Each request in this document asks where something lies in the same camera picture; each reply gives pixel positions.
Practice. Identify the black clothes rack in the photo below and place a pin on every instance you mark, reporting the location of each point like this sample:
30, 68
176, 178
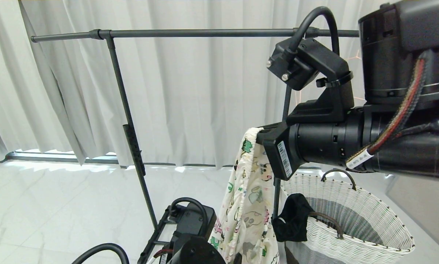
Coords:
205, 33

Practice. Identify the white laundry basket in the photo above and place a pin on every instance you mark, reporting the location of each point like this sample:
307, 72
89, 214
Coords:
351, 220

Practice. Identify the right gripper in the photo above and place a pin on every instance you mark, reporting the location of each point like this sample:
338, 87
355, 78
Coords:
326, 143

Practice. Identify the black garment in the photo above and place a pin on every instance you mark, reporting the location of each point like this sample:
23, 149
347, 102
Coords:
293, 220

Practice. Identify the cream printed garment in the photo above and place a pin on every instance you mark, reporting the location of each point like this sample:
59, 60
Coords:
249, 205

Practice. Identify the window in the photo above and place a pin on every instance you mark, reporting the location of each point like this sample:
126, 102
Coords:
58, 157

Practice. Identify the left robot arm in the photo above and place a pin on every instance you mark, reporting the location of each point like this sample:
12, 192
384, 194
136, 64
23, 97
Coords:
197, 255

